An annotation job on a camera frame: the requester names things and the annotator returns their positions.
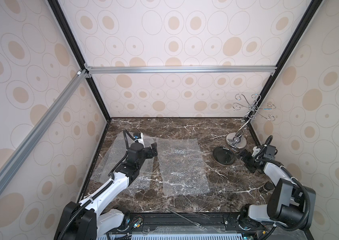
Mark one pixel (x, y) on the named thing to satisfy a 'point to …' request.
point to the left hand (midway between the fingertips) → (153, 143)
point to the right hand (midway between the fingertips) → (246, 159)
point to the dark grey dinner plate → (222, 156)
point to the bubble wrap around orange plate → (143, 183)
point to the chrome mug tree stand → (234, 139)
